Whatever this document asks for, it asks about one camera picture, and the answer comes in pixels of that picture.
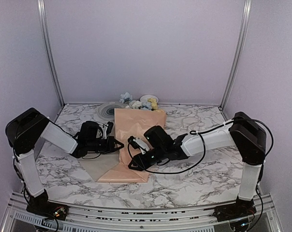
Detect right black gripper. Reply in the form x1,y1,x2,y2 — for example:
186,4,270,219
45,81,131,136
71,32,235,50
128,145,167,171

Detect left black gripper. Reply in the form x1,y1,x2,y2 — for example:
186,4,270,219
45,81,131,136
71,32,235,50
87,136,124,154

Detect peach wrapping paper sheet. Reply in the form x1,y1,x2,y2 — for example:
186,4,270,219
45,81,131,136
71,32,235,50
79,109,167,183

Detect white fake rose stem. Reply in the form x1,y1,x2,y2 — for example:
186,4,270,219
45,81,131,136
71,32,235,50
129,100,143,109

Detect blue fake flower stem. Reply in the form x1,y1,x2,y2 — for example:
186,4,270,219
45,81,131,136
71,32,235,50
118,91,153,112

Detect yellow fake flower stem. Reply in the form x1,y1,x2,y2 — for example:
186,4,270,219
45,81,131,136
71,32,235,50
147,98,165,113

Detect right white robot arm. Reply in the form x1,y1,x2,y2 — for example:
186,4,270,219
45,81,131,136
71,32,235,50
127,112,274,217

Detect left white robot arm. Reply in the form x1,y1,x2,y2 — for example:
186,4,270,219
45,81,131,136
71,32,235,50
5,108,124,215

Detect grey striped plate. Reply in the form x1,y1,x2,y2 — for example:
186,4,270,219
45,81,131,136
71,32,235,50
97,101,125,121

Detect orange and white bowl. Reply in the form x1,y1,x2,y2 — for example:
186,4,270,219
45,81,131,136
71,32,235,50
140,95,159,103

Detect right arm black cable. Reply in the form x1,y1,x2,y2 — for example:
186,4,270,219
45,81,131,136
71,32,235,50
126,117,274,175

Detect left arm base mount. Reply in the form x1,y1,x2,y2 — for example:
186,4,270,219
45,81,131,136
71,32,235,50
27,197,69,220

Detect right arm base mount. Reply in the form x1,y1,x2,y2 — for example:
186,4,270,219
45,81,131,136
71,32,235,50
212,194,257,222

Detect aluminium front rail frame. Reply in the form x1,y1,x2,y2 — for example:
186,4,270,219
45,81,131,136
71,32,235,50
0,192,282,232

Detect left aluminium corner post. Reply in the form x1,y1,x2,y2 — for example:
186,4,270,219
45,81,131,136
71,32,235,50
37,0,65,107

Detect aluminium corner post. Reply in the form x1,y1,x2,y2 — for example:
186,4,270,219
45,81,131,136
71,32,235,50
219,0,252,111
37,0,65,107

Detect right aluminium corner post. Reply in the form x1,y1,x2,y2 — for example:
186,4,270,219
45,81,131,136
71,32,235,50
219,0,252,111

